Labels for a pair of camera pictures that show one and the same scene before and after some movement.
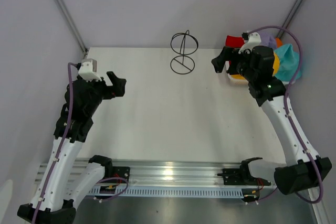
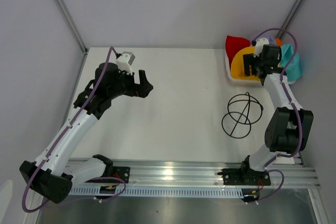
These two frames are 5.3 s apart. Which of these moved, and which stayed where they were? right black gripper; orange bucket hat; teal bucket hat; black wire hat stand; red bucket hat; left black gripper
Moved: left black gripper; right black gripper; black wire hat stand
Stayed: teal bucket hat; orange bucket hat; red bucket hat
